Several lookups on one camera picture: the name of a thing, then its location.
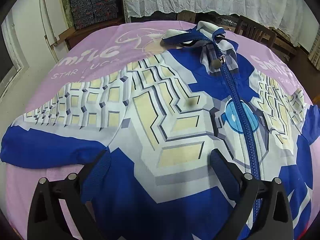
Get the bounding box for white boards against wall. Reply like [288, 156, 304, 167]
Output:
[38, 0, 75, 47]

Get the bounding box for dark wooden chair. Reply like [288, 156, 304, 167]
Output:
[234, 16, 277, 48]

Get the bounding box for brown wooden cabinet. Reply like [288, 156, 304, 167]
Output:
[66, 17, 125, 50]

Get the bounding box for stack of patterned boxes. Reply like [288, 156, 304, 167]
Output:
[69, 0, 119, 30]

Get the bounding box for blue red white zip jacket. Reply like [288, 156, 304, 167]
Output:
[0, 21, 320, 240]

